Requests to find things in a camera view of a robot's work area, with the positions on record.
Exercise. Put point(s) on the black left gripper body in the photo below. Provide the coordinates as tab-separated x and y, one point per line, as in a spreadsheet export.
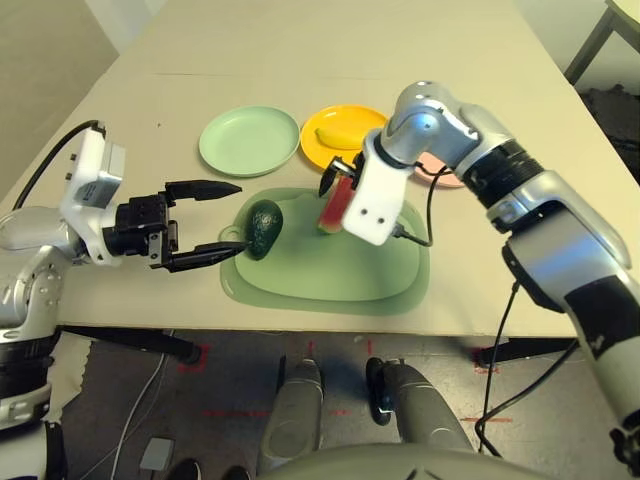
135	220

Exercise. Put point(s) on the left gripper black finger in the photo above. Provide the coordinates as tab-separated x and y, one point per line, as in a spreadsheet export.
205	190
205	255

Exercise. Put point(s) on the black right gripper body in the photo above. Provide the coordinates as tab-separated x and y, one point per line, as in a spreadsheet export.
358	167

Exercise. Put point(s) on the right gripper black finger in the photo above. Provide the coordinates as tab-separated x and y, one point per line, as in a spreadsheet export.
329	177

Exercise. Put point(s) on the red toy watermelon slice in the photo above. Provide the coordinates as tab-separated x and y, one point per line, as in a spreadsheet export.
332	210

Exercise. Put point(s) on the yellow toy banana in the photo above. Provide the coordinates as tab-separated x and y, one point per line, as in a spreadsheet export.
340	138

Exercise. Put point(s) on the dark green toy avocado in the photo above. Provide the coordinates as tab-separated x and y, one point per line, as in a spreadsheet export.
262	227

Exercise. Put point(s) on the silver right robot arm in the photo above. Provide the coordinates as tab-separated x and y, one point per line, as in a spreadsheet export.
550	210

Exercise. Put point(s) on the yellow round plate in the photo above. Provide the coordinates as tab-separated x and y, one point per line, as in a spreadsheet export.
350	117

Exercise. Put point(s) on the mint green round plate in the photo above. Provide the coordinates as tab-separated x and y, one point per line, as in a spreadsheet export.
247	140

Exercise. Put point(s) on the pink round plate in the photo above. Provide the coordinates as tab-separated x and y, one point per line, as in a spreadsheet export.
452	182

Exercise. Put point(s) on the green silicone cutting board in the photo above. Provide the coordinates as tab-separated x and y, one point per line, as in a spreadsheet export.
325	280

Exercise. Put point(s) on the black table foot bar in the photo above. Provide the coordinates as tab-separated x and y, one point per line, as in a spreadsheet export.
130	340
525	347

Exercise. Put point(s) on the beige frayed cloth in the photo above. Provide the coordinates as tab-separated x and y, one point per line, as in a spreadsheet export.
72	375

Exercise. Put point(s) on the grey robot left leg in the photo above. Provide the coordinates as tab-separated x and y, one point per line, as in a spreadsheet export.
292	415

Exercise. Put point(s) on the grey robot leg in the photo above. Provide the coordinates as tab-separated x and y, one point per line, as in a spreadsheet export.
292	415
425	410

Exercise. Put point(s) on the small grey floor box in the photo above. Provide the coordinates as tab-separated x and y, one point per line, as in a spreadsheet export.
157	454

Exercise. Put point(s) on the black shoe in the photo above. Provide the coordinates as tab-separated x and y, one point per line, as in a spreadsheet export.
234	474
182	470

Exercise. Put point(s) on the grey robot right leg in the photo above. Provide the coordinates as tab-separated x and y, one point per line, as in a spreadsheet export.
425	410

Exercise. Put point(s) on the side table with black legs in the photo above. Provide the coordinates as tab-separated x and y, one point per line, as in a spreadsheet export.
592	45

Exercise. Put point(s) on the grey robot torso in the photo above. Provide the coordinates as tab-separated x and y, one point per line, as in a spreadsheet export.
400	467

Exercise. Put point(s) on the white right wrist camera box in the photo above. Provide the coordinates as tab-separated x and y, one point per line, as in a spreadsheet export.
372	205

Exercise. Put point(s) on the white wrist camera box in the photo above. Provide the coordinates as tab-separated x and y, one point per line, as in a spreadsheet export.
90	170
372	205

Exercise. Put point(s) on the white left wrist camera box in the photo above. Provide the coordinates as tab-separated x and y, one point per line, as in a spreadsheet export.
90	170

